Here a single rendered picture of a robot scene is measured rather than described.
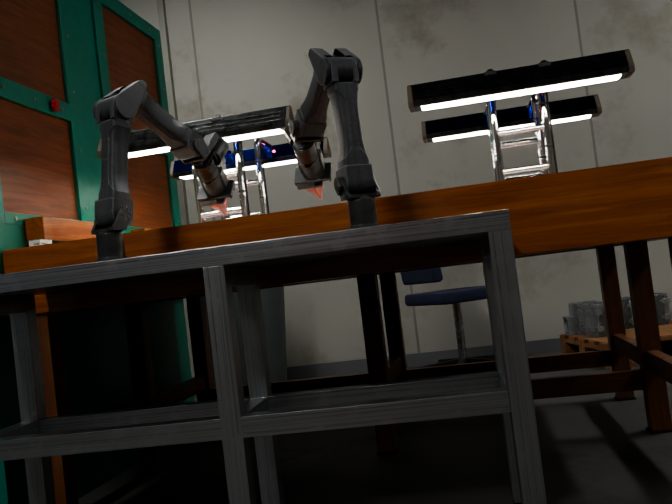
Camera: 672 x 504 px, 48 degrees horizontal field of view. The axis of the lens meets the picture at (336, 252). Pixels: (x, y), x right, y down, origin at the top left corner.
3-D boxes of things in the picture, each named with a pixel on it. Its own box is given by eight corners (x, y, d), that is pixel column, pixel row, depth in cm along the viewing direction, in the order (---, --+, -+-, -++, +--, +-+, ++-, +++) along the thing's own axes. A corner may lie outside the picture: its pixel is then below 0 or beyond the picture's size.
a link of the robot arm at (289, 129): (276, 139, 209) (281, 101, 201) (305, 138, 212) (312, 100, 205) (288, 163, 201) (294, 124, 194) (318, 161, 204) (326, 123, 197)
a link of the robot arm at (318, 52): (287, 125, 200) (313, 33, 176) (319, 124, 203) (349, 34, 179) (299, 160, 194) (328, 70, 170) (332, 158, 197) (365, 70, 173)
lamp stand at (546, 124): (574, 215, 210) (553, 56, 212) (501, 224, 214) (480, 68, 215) (566, 219, 229) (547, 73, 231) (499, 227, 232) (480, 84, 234)
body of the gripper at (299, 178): (297, 172, 213) (290, 152, 207) (332, 166, 211) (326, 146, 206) (295, 188, 208) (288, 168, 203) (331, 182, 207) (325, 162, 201)
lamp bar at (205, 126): (290, 126, 223) (288, 102, 223) (96, 157, 234) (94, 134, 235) (297, 131, 231) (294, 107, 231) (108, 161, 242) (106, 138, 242)
